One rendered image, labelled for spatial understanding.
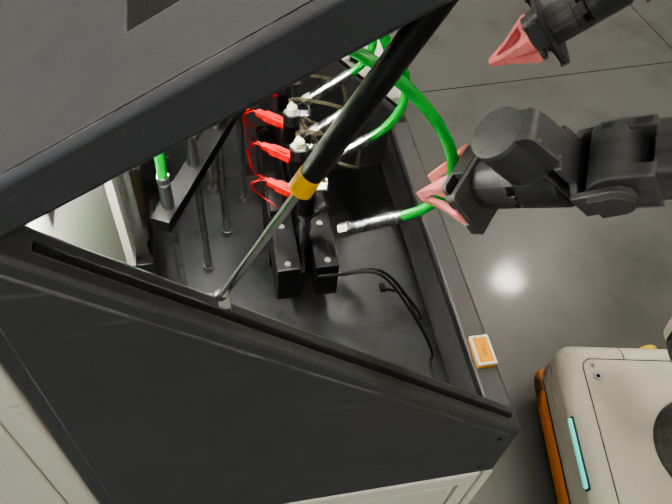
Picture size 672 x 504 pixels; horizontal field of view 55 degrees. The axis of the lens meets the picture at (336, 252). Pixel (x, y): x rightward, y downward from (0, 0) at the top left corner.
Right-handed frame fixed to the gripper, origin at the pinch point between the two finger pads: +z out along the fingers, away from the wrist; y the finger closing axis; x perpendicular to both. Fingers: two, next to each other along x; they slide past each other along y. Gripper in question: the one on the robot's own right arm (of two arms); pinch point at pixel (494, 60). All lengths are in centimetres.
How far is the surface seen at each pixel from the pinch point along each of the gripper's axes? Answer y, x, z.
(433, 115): 17.3, 28.7, -0.2
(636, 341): -146, -30, 30
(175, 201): 23, 23, 40
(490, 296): -112, -43, 63
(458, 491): -39, 48, 34
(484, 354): -20.5, 35.4, 16.9
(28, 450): 30, 62, 43
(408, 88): 21.6, 28.3, 0.0
